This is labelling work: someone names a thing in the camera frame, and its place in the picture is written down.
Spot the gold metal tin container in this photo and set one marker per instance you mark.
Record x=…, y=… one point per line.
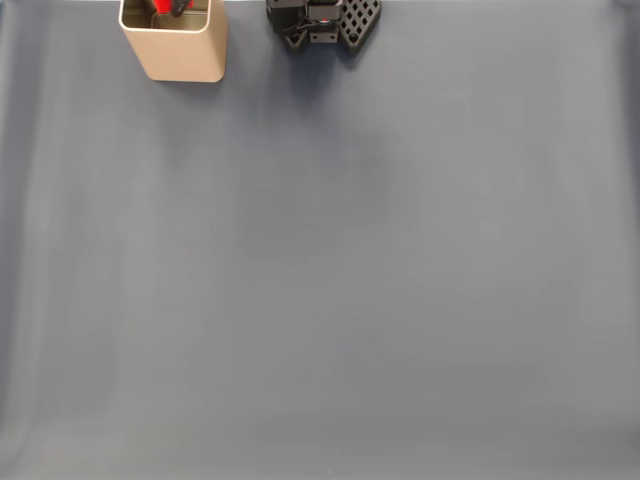
x=185, y=55

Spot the grey-blue table mat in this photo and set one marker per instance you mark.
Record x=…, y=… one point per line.
x=320, y=280

